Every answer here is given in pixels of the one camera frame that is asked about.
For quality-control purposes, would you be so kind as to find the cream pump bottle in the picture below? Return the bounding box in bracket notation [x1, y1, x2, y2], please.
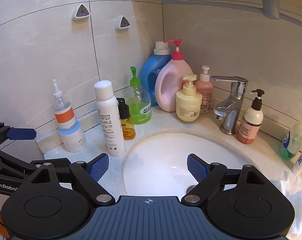
[176, 73, 203, 123]

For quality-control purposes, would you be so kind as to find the white jar blue band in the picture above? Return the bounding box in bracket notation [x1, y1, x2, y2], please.
[58, 122, 87, 153]

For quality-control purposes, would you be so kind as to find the small pink pump bottle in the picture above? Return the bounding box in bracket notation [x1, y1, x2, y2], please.
[195, 65, 214, 115]

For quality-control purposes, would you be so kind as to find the amber bottle black cap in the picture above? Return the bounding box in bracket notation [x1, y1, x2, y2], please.
[116, 97, 136, 140]

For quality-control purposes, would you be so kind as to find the green pump soap bottle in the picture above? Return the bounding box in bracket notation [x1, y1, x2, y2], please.
[129, 66, 152, 125]

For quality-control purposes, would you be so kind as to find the tall white spray can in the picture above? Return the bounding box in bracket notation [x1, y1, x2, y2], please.
[94, 80, 126, 157]

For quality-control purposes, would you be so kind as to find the clear green mouthwash bottle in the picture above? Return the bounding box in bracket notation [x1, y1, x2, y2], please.
[280, 116, 302, 160]

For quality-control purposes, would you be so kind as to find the white sink basin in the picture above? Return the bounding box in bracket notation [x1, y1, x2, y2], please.
[122, 132, 256, 197]

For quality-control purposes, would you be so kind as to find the chrome faucet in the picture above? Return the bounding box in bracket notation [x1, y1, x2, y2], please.
[210, 75, 249, 135]

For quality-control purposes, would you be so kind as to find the blue detergent bottle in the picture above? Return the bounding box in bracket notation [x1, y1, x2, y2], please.
[140, 41, 172, 107]

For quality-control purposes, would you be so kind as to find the triangular white wall hook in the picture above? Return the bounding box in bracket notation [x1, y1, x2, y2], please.
[115, 15, 132, 31]
[71, 3, 91, 21]

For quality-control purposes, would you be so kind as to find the clear spray bottle orange label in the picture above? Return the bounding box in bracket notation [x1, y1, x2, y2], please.
[52, 79, 76, 130]

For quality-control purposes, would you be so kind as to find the white towel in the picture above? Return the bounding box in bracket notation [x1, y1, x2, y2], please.
[278, 172, 302, 238]

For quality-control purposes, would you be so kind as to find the grey wall rack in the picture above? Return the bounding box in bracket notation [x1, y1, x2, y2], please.
[158, 0, 302, 27]

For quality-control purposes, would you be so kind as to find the pink detergent pump bottle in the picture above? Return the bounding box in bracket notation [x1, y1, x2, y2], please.
[155, 39, 194, 112]

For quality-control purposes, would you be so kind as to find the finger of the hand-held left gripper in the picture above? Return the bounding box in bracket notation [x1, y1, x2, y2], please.
[0, 149, 69, 178]
[0, 122, 37, 148]

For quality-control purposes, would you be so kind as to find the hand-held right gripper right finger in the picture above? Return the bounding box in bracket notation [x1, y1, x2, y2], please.
[181, 153, 266, 203]

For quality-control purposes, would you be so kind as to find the pink lotion bottle black pump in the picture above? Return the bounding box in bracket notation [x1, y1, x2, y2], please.
[237, 89, 265, 145]

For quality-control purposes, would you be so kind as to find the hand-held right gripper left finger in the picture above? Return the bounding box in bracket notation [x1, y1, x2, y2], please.
[28, 153, 115, 204]

